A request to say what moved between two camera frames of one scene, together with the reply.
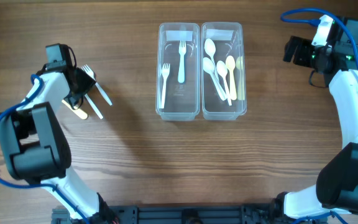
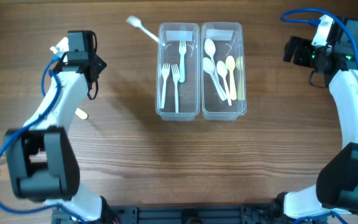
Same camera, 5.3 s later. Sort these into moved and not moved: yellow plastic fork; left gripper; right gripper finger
Moved: left gripper
Not moved: right gripper finger; yellow plastic fork
